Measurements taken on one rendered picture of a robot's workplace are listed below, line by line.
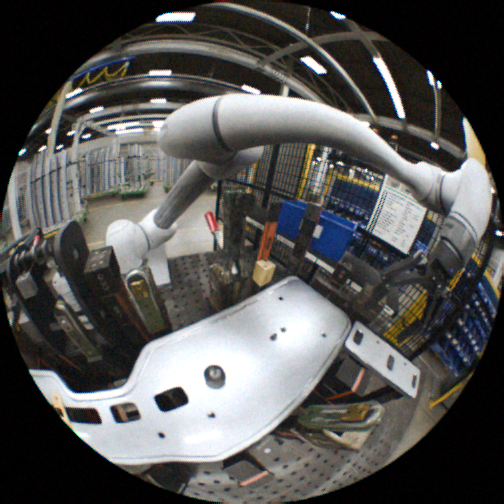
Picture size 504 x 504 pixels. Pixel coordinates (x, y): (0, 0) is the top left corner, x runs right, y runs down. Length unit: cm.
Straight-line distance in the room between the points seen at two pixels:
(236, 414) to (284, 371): 10
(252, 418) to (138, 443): 18
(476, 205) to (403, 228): 42
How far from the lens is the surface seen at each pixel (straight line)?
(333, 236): 55
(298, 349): 30
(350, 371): 38
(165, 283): 75
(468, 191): 37
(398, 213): 69
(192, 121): 26
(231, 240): 25
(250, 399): 26
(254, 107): 22
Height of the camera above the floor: 125
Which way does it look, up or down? 31 degrees down
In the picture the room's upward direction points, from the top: 12 degrees clockwise
